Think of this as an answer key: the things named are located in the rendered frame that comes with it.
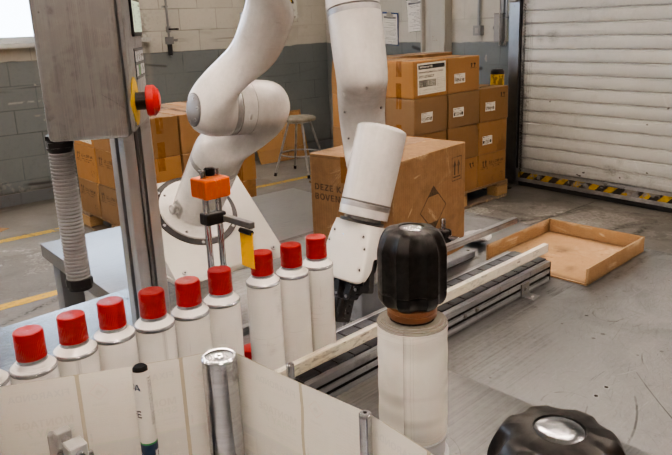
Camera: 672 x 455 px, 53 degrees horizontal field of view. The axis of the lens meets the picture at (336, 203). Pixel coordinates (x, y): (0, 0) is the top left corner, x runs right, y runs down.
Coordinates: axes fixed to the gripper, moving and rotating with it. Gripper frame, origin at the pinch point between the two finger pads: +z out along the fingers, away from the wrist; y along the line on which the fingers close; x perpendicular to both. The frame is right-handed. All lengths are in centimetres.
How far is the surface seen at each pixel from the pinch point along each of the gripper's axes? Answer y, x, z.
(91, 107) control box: -1, -49, -23
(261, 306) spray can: 1.1, -18.6, -0.3
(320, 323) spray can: 2.0, -6.5, 1.9
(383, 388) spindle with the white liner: 27.0, -19.5, 2.6
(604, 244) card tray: 4, 88, -21
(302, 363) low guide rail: 4.7, -11.3, 7.4
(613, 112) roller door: -147, 407, -121
